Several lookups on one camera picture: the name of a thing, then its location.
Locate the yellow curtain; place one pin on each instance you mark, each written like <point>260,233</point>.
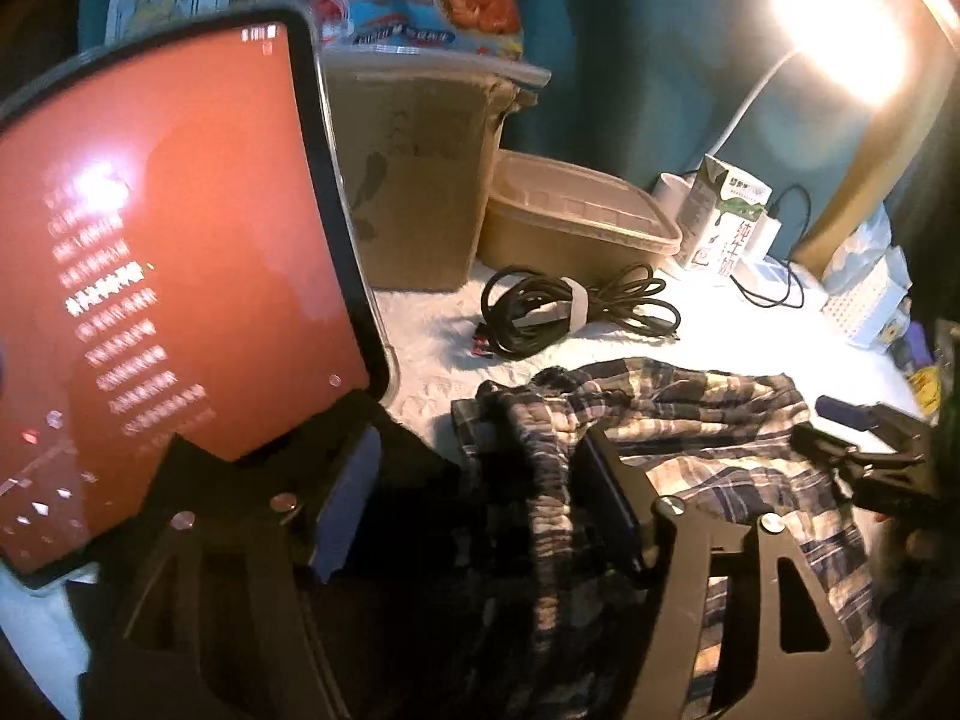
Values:
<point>885,180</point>

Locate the white charger plug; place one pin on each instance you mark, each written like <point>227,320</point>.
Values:
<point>766,236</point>

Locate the printed snack bag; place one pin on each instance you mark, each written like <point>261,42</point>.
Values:
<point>450,0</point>

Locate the plaid flannel shirt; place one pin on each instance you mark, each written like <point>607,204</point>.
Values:
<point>712,420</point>

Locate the teal curtain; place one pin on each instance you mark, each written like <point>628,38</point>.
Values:
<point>637,52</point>

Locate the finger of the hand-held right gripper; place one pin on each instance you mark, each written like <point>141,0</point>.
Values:
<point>825,446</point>
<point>840,411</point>

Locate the tablet with red screen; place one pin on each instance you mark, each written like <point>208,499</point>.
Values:
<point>187,240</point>

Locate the brown cardboard box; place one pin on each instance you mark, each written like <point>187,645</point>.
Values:
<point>412,187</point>

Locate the white desk lamp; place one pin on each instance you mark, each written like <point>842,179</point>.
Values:
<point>832,15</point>

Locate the yellow plastic packet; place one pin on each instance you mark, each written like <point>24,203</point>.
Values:
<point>926,386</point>

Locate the white plastic basket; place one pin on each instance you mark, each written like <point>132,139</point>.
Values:
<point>862,307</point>

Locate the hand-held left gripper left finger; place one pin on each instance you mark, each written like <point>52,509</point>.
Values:
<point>345,495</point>

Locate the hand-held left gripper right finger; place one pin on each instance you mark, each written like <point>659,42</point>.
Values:
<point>607,495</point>

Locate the white plastic bag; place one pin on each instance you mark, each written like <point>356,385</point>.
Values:
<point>862,255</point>

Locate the white green milk carton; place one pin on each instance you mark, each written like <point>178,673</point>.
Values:
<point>720,217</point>

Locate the white power strip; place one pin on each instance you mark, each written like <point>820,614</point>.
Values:
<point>780,281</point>

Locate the brown lidded food container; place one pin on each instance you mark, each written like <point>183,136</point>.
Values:
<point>570,225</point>

